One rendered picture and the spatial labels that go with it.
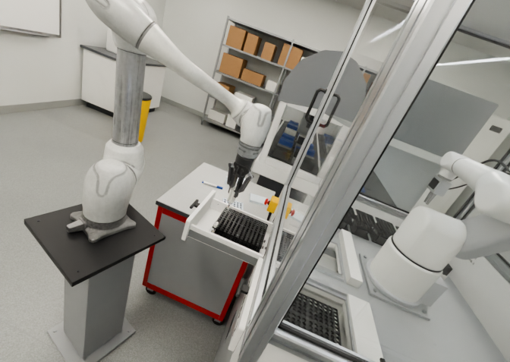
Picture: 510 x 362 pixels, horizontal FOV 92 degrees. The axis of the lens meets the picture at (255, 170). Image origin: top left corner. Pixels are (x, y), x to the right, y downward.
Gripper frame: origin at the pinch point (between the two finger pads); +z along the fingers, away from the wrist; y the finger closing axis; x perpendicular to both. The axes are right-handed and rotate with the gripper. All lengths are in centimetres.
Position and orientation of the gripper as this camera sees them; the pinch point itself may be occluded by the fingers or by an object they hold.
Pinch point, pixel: (232, 195)
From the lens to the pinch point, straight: 111.3
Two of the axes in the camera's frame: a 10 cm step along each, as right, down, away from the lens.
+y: 7.6, 4.8, -4.3
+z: -3.2, 8.6, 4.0
